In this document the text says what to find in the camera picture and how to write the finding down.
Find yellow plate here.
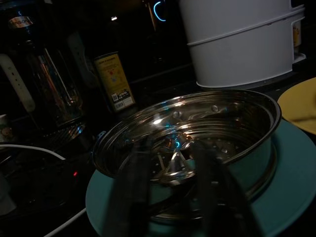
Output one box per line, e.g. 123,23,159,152
277,77,316,136

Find floral paper cup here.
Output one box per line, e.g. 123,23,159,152
0,113,13,144

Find white power cable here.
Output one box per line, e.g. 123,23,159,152
0,144,87,237

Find white printed mug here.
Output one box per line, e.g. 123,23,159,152
292,19,303,54

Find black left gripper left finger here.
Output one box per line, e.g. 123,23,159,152
102,135,153,237

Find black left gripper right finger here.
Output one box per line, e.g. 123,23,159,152
190,139,262,237

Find white power strip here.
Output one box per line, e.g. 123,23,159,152
0,53,36,113

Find glass blender jar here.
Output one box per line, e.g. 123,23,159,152
7,16,87,139

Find white tiered plastic rack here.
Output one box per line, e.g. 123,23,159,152
177,0,307,90

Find teal plate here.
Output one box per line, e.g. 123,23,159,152
85,118,316,237

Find perforated steel steamer bowl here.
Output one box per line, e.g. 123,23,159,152
92,89,282,224

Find dark oil tin yellow label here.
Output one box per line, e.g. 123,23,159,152
93,51,136,114

